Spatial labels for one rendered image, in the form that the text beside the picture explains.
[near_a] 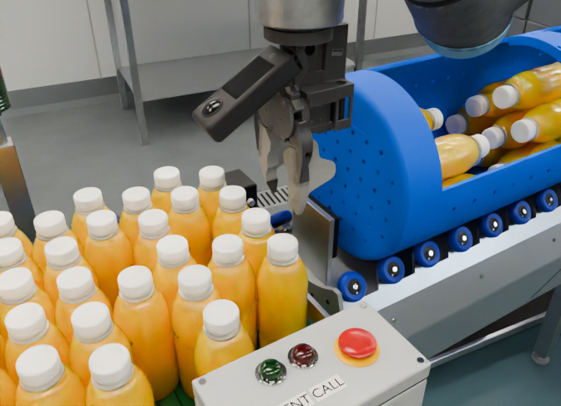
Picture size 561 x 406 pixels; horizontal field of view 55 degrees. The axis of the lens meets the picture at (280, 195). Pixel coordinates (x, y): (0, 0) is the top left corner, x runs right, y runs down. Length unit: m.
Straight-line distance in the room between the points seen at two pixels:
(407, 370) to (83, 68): 3.75
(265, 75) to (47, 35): 3.52
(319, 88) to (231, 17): 3.70
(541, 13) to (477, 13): 4.19
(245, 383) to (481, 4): 0.40
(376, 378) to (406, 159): 0.31
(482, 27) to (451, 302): 0.53
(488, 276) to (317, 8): 0.64
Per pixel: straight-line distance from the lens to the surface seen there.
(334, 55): 0.59
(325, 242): 0.81
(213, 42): 4.26
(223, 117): 0.54
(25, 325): 0.63
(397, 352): 0.54
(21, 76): 4.10
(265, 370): 0.50
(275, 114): 0.59
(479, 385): 2.02
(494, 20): 0.58
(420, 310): 0.92
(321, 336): 0.55
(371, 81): 0.77
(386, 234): 0.78
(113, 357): 0.57
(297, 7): 0.52
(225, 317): 0.58
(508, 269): 1.06
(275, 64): 0.55
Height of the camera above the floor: 1.50
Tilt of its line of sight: 32 degrees down
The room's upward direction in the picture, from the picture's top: straight up
